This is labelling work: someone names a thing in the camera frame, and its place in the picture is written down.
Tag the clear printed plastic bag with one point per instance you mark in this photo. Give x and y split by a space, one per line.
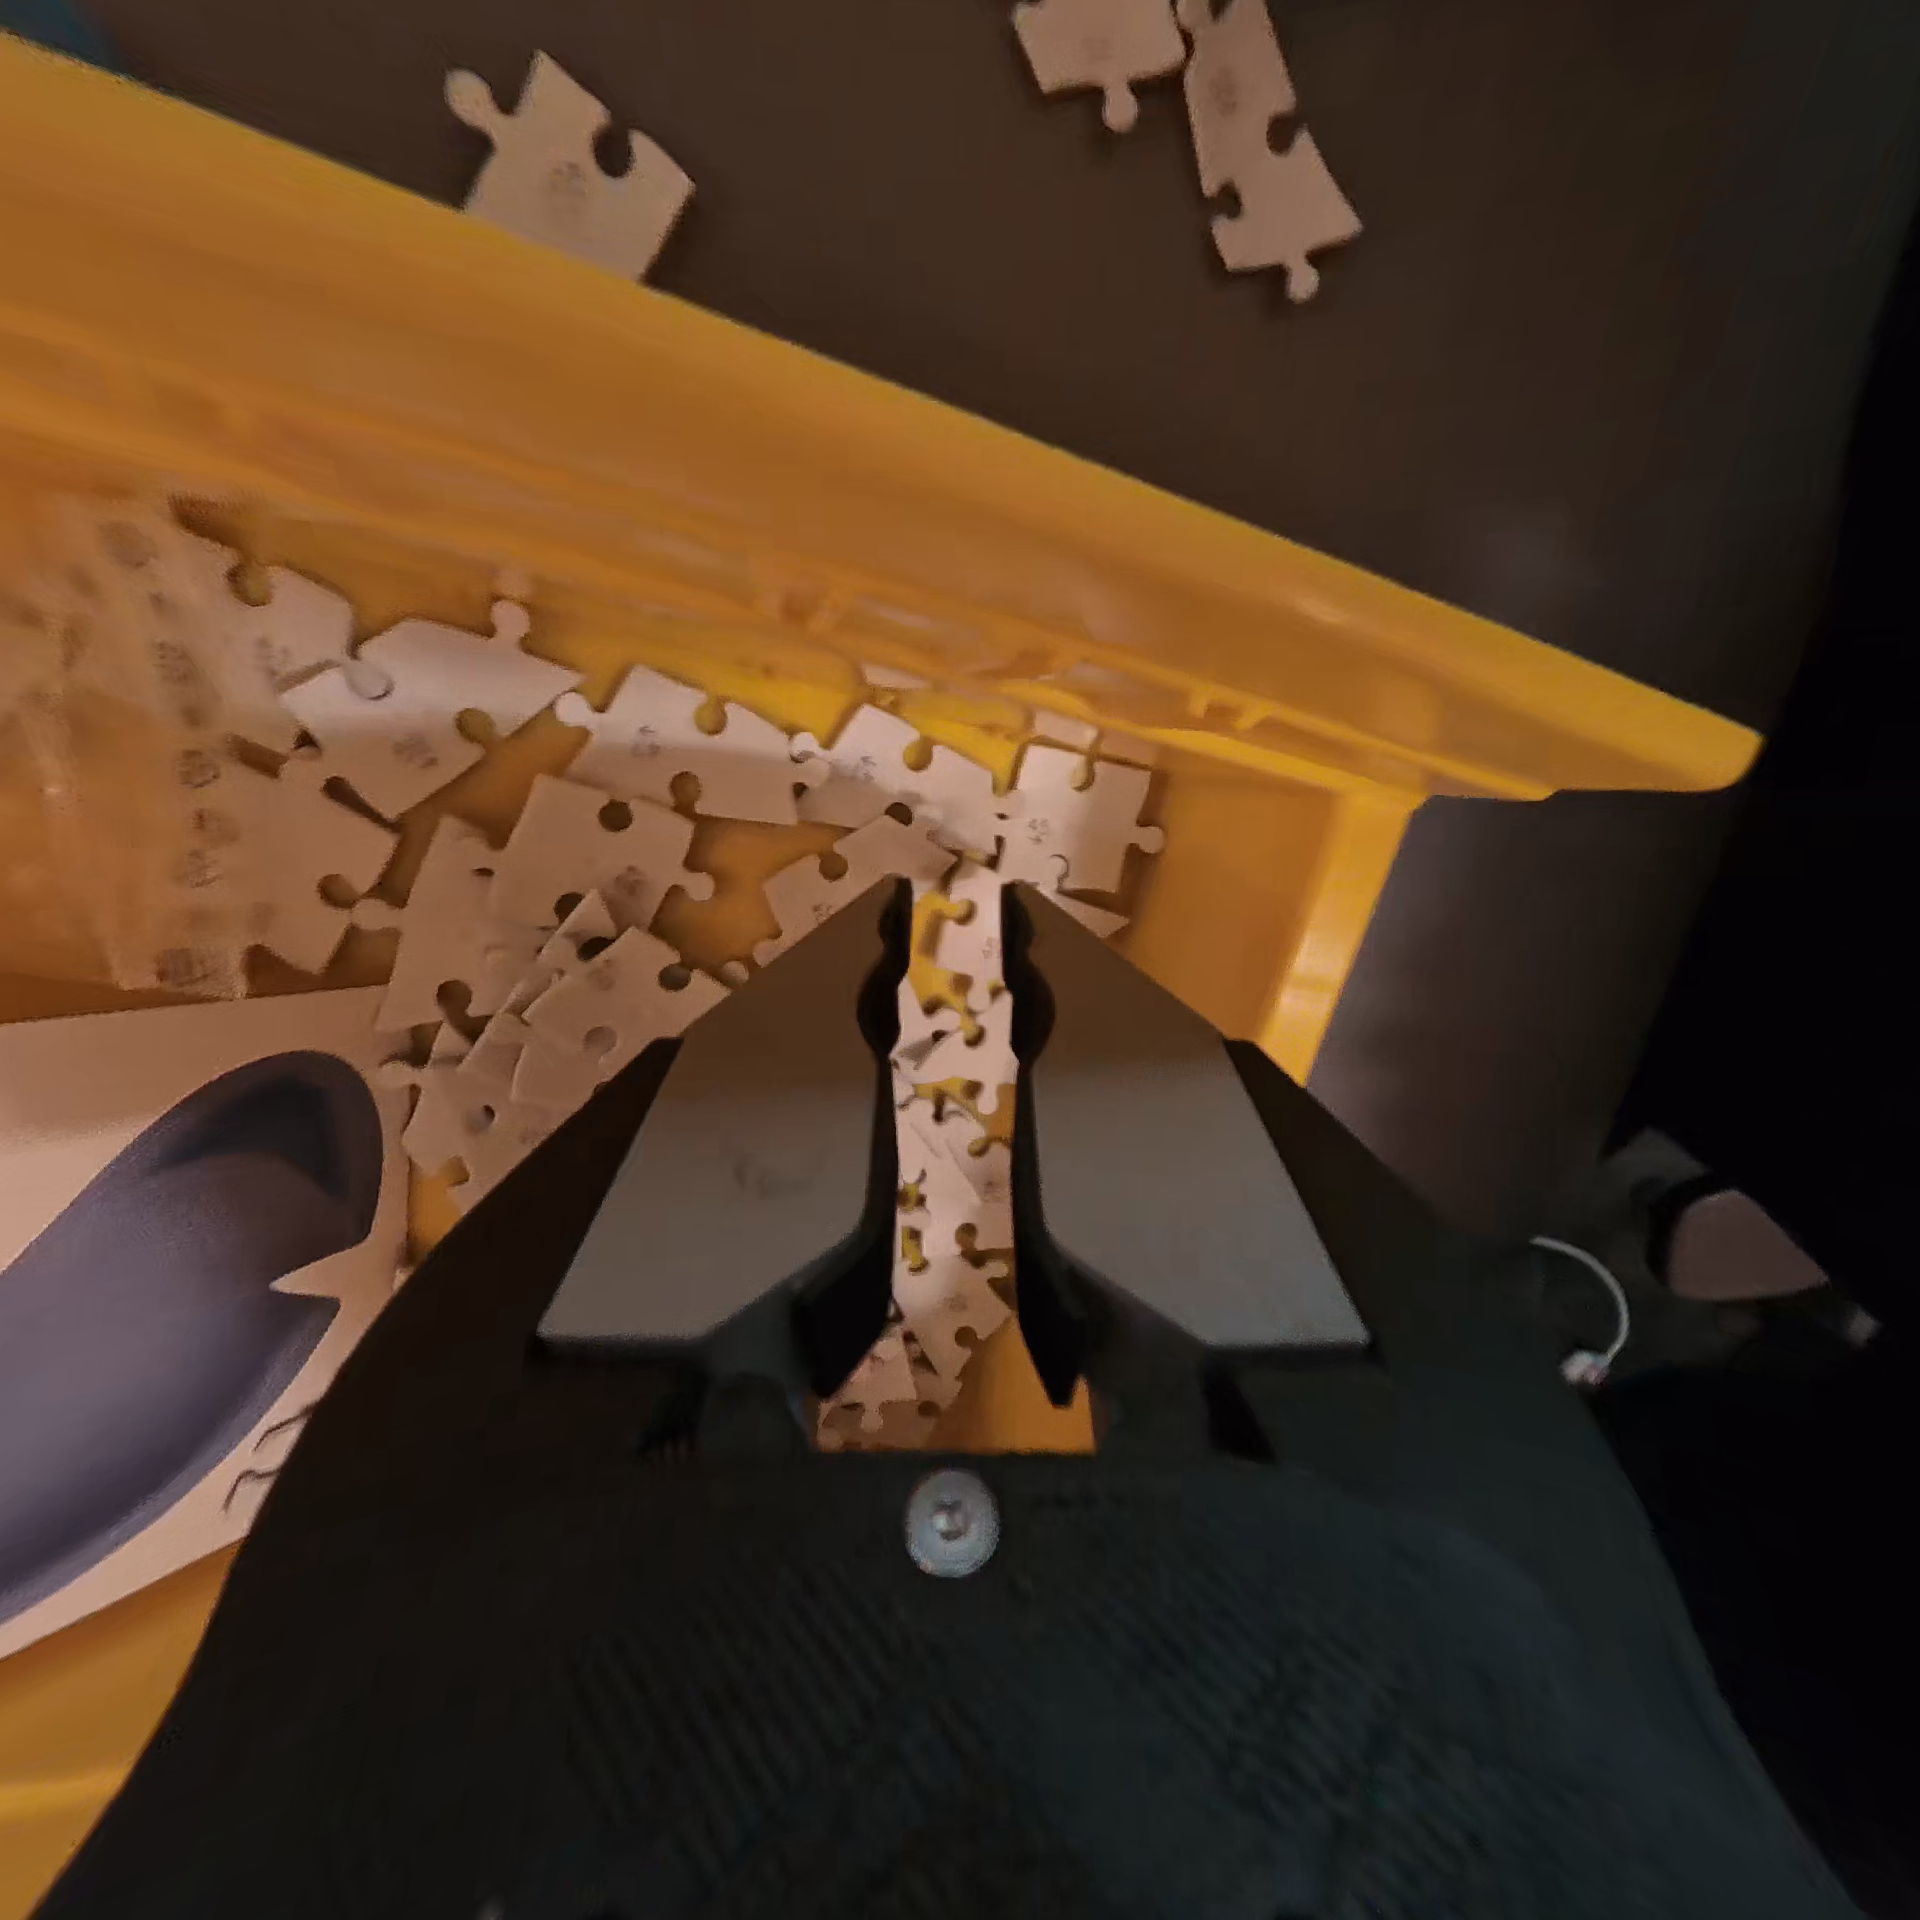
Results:
137 722

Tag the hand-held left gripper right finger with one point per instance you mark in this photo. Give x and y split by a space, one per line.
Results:
1186 1172

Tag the yellow plastic bin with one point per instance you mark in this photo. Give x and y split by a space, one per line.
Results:
750 418

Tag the white card with blue ears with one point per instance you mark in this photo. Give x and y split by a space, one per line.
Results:
120 1064

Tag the scatter of puzzle pieces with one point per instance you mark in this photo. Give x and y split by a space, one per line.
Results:
578 173

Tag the pile of white puzzle pieces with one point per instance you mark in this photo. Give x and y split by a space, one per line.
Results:
630 840

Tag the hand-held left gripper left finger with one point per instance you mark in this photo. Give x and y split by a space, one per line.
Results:
736 1172

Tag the black office chair base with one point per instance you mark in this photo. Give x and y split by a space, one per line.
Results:
1740 1254

